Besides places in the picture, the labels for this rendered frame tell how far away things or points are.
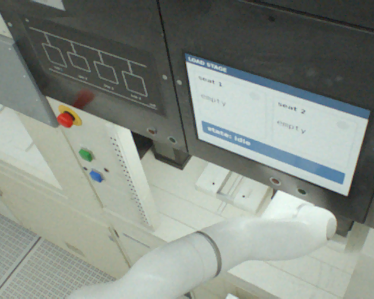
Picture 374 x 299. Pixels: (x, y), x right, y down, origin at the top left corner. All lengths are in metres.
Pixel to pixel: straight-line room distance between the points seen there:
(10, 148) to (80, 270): 0.86
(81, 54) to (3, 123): 1.09
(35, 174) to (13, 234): 1.01
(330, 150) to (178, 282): 0.32
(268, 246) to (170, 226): 0.60
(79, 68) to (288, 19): 0.48
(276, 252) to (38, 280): 1.76
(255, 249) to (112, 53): 0.45
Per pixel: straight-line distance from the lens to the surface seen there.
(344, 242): 1.43
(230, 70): 0.72
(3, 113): 2.02
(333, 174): 0.80
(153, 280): 0.79
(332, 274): 1.42
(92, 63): 0.92
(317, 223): 0.98
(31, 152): 1.83
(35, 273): 2.58
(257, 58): 0.68
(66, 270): 2.52
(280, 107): 0.72
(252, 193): 1.49
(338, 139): 0.73
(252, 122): 0.78
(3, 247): 2.72
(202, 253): 0.84
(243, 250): 0.91
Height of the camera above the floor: 2.17
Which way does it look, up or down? 52 degrees down
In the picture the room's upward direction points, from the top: 11 degrees counter-clockwise
